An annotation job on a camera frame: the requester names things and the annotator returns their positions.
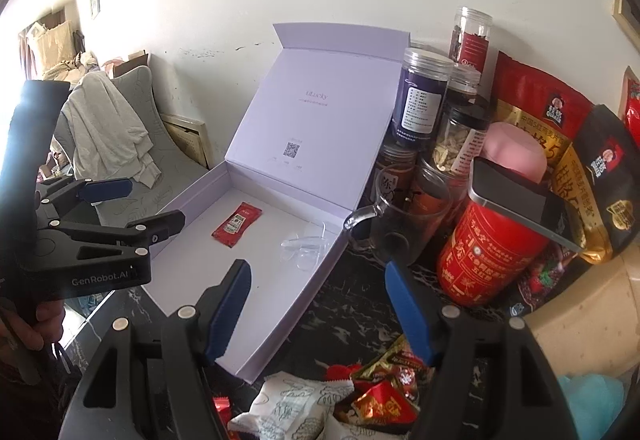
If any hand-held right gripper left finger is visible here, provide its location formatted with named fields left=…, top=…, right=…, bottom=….
left=62, top=259, right=252, bottom=440

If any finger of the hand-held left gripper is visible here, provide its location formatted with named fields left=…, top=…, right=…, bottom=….
left=50, top=209, right=187, bottom=262
left=35, top=176, right=134, bottom=222

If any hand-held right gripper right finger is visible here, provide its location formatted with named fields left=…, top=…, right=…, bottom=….
left=384, top=260, right=583, bottom=440

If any white printed snack packet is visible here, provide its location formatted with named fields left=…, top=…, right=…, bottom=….
left=320, top=412, right=416, bottom=440
left=227, top=370, right=356, bottom=440

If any white gift box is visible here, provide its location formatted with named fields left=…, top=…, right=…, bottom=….
left=141, top=23, right=412, bottom=383

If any person's left hand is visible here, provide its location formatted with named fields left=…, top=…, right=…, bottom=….
left=0, top=297, right=67, bottom=357

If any white garment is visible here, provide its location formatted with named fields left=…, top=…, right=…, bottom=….
left=60, top=70, right=163, bottom=188

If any grey leaf-print chair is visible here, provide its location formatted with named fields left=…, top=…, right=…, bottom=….
left=50, top=65, right=211, bottom=241

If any glass mug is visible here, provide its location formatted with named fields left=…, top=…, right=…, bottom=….
left=343, top=164, right=453, bottom=267

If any red sauce sachet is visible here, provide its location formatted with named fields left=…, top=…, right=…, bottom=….
left=211, top=201, right=264, bottom=249

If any red tin canister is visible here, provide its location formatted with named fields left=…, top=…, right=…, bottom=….
left=436, top=200, right=551, bottom=307

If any clear plastic piece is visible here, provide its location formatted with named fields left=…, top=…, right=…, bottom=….
left=280, top=220, right=334, bottom=274

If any orange dried fruit jar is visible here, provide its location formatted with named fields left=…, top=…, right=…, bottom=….
left=410, top=155, right=463, bottom=231

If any cardboard box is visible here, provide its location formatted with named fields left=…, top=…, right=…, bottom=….
left=112, top=49, right=151, bottom=78

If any dark strawberry snack bag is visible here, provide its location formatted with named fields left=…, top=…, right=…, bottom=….
left=515, top=240, right=586, bottom=316

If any brown contents jar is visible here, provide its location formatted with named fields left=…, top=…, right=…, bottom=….
left=376, top=140, right=418, bottom=211

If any beige cloth pile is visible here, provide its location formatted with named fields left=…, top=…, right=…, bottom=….
left=20, top=18, right=81, bottom=76

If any black lid dried slices jar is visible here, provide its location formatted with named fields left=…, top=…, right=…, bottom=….
left=431, top=103, right=491, bottom=177

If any beige container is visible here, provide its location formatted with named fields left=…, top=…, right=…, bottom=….
left=520, top=255, right=640, bottom=381

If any light blue bath sponge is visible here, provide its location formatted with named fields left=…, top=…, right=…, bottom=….
left=555, top=370, right=631, bottom=440

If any purple label jar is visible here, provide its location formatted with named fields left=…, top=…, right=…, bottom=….
left=391, top=48, right=455, bottom=151

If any black gold snack bag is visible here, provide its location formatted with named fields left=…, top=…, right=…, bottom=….
left=550, top=104, right=640, bottom=266

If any small clear lid jar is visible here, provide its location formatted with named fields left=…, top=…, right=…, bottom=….
left=446, top=64, right=482, bottom=106

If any red snack bag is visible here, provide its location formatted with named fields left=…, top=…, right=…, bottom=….
left=490, top=51, right=596, bottom=171

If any red label jar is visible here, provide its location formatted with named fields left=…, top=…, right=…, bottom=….
left=449, top=6, right=493, bottom=74

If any leaning wooden frame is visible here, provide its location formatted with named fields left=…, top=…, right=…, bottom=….
left=162, top=113, right=211, bottom=168

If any wooden picture frame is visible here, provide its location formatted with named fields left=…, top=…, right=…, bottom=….
left=612, top=0, right=640, bottom=46

